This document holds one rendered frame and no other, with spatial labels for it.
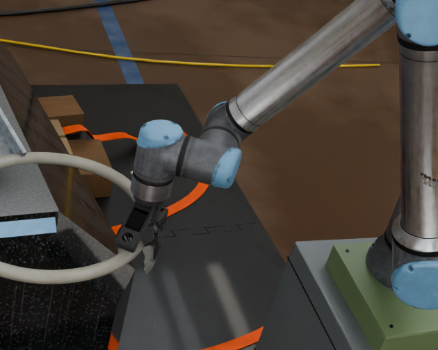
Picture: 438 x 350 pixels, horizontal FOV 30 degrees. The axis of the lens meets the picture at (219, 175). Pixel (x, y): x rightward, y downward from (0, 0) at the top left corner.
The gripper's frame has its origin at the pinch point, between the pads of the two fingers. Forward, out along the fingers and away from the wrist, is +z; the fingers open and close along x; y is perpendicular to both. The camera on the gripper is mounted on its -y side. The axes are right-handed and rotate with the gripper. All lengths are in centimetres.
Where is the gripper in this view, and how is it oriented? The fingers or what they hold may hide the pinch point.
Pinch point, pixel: (134, 266)
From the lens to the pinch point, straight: 195.0
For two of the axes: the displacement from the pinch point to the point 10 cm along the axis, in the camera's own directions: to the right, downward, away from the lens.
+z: -1.9, 8.2, 5.4
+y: 3.3, -4.6, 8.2
